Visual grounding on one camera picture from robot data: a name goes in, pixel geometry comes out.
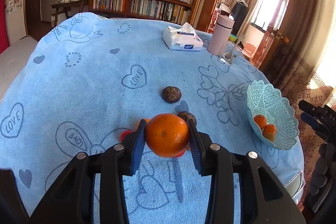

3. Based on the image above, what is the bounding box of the red cherry tomato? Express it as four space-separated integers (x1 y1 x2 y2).
119 130 132 143
174 148 187 158

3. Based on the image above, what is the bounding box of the large orange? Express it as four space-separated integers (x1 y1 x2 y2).
145 113 190 158

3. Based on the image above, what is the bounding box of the dark wrinkled passion fruit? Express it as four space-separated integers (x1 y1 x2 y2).
162 86 182 103

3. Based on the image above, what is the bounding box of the light blue lattice fruit basket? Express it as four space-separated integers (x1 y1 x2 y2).
247 80 299 151

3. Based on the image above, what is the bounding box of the patterned beige curtain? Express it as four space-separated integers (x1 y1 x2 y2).
262 0 336 114

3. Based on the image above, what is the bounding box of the wooden door with knob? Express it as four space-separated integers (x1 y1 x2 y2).
251 0 289 69

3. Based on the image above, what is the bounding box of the clear drinking glass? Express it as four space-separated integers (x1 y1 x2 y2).
220 41 242 65

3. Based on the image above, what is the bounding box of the metal spoon in glass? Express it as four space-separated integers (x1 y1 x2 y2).
224 34 244 61

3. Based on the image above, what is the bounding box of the light blue patterned towel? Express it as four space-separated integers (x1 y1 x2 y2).
1 12 303 213

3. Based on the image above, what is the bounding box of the pink thermos bottle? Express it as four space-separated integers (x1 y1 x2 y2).
208 15 235 56

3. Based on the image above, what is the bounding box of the grey mattress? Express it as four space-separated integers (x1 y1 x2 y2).
0 36 38 101

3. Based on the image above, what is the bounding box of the white tissue pack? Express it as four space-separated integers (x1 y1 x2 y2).
162 22 203 52

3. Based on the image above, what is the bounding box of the dark wooden side table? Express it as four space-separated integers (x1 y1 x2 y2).
51 0 88 27

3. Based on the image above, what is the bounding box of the red wall panel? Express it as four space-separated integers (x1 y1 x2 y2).
0 0 9 53

